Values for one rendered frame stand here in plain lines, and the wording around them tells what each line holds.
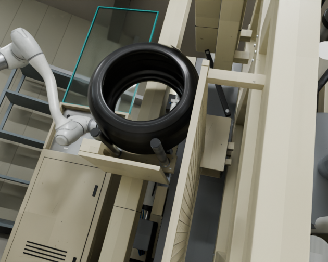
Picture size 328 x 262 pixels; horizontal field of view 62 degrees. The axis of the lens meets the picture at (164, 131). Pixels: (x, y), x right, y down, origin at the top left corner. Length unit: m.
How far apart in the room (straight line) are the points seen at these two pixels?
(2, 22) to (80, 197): 3.99
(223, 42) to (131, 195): 0.93
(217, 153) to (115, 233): 0.67
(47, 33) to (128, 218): 4.19
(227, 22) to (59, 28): 4.16
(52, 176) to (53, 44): 3.41
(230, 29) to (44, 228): 1.61
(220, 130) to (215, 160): 0.17
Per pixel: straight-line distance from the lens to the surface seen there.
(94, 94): 1.33
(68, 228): 1.93
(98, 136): 1.26
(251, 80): 0.72
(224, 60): 1.56
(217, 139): 1.48
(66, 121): 1.65
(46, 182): 2.05
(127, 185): 1.53
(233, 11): 1.41
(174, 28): 1.95
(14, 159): 4.56
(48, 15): 5.44
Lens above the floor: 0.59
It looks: 18 degrees up
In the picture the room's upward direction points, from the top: 13 degrees clockwise
